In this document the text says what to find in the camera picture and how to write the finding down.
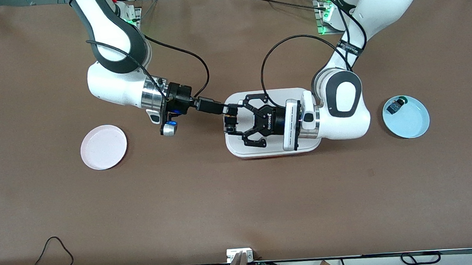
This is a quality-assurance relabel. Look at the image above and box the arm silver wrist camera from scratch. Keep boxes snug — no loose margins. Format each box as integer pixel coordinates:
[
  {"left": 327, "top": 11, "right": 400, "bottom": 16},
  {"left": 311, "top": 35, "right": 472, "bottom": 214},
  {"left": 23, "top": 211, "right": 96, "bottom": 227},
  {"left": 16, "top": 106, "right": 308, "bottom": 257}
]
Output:
[
  {"left": 279, "top": 98, "right": 306, "bottom": 152},
  {"left": 158, "top": 112, "right": 178, "bottom": 138}
]

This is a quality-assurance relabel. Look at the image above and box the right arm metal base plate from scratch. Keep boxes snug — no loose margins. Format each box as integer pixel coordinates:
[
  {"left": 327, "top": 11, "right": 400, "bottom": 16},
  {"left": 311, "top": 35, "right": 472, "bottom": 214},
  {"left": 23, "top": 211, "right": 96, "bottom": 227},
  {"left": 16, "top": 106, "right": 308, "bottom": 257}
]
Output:
[{"left": 119, "top": 5, "right": 144, "bottom": 32}]

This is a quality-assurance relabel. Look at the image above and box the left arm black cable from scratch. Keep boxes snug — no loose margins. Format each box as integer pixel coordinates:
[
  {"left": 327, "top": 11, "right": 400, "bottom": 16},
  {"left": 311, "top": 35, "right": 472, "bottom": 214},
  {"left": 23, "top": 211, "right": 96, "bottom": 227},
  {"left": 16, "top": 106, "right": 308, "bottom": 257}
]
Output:
[{"left": 255, "top": 0, "right": 373, "bottom": 108}]

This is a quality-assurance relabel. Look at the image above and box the white lidded container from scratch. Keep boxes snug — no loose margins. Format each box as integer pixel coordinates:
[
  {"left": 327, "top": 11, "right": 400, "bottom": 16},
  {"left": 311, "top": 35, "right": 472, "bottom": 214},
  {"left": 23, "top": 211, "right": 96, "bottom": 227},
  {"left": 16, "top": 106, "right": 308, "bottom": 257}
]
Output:
[{"left": 221, "top": 86, "right": 324, "bottom": 161}]

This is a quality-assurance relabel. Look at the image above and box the black blue small part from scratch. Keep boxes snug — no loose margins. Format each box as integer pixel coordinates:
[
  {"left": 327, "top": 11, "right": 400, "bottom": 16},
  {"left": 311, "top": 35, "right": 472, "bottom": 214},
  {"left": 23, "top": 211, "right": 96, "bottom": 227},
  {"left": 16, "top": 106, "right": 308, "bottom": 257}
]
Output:
[{"left": 386, "top": 96, "right": 409, "bottom": 115}]

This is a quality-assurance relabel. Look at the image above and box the light blue round plate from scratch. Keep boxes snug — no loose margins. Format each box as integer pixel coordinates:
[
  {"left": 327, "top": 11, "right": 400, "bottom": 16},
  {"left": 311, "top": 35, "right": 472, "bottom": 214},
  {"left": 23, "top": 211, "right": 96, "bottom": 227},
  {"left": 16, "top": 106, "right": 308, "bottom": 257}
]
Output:
[{"left": 381, "top": 93, "right": 431, "bottom": 141}]

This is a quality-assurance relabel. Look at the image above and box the black coiled cable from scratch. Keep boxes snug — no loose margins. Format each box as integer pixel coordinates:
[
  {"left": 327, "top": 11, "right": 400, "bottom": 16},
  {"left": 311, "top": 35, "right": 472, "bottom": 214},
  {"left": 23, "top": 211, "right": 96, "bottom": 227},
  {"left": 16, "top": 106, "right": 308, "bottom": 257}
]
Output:
[{"left": 401, "top": 250, "right": 442, "bottom": 265}]

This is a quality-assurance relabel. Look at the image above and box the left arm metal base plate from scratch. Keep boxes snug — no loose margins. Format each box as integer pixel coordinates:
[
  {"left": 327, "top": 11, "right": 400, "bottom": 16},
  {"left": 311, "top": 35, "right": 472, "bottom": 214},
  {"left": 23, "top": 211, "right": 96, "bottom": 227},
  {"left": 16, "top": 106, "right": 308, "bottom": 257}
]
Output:
[{"left": 314, "top": 0, "right": 353, "bottom": 36}]

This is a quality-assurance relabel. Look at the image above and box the thin black looped cable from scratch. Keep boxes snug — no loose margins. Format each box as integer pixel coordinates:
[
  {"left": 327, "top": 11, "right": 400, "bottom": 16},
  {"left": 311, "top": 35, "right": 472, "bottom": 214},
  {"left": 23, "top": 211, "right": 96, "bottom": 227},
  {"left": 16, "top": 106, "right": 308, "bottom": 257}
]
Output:
[{"left": 27, "top": 235, "right": 75, "bottom": 265}]

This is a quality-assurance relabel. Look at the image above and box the black cable to base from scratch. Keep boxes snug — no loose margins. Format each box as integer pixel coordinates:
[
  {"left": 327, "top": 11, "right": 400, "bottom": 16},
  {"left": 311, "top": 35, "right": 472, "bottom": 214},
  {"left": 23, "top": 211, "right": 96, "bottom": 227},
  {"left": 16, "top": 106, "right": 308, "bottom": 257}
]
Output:
[{"left": 247, "top": 0, "right": 331, "bottom": 16}]

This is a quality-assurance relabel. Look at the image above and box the orange push button switch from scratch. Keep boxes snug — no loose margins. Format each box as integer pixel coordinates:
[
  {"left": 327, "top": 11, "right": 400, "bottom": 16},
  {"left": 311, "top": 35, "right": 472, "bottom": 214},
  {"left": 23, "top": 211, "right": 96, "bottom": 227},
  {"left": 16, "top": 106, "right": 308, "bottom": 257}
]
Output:
[{"left": 223, "top": 113, "right": 239, "bottom": 134}]

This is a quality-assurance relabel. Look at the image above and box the right arm long black cable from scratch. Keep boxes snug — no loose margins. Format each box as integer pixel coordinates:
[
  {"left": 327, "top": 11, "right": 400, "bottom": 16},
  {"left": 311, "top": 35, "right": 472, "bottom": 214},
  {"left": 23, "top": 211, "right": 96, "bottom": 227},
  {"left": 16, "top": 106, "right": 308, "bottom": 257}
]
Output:
[{"left": 143, "top": 31, "right": 211, "bottom": 104}]

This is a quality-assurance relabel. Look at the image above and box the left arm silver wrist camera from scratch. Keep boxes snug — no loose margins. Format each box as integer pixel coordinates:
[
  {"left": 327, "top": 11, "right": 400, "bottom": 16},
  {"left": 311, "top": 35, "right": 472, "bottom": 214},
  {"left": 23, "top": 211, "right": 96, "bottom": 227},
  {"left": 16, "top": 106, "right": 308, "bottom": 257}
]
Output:
[{"left": 279, "top": 98, "right": 306, "bottom": 152}]

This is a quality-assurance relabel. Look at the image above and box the pink round plate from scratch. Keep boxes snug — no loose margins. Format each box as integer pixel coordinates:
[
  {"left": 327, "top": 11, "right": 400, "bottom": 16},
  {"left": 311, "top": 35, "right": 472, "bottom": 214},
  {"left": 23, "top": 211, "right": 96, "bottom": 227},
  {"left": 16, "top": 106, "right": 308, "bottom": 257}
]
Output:
[{"left": 79, "top": 123, "right": 130, "bottom": 172}]

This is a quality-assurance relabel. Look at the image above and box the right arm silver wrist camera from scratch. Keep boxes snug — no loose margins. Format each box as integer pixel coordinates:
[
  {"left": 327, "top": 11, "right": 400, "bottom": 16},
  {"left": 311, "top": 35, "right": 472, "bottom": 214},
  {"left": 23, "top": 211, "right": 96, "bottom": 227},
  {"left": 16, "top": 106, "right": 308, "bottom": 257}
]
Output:
[{"left": 158, "top": 112, "right": 178, "bottom": 138}]

